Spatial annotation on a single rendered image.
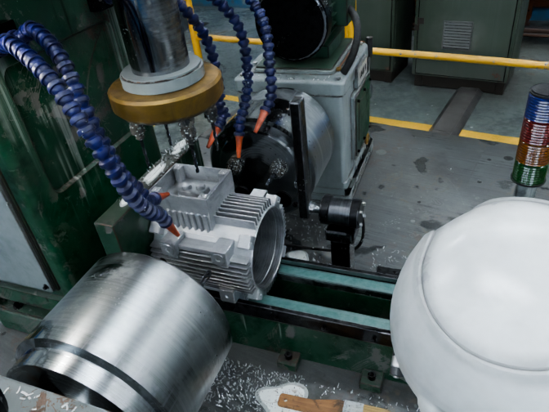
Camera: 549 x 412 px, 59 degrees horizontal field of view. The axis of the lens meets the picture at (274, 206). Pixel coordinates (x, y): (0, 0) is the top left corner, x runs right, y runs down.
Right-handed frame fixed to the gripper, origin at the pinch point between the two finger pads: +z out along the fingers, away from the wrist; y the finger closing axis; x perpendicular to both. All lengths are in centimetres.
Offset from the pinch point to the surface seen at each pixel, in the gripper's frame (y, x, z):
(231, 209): 38.9, -22.4, 12.1
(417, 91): 40, -240, 260
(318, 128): 33, -51, 29
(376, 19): 76, -279, 223
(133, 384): 35.0, 8.3, -6.4
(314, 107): 35, -56, 28
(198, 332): 32.5, 0.2, 0.9
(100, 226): 56, -13, 3
